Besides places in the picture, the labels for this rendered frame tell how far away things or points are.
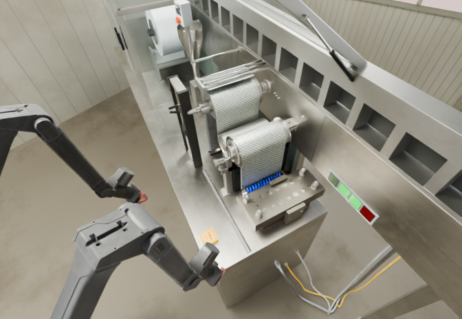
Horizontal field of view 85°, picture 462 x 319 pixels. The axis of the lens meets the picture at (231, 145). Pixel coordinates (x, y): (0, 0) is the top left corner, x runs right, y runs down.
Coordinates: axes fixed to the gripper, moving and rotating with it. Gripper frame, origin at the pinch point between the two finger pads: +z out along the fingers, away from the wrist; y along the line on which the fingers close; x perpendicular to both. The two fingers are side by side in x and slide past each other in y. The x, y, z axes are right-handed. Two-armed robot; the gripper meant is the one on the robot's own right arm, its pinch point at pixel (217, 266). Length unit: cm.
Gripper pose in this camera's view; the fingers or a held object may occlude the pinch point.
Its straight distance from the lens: 109.2
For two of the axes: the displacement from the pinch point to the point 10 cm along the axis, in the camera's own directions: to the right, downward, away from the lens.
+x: -5.5, 8.3, -0.7
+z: 3.6, 3.1, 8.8
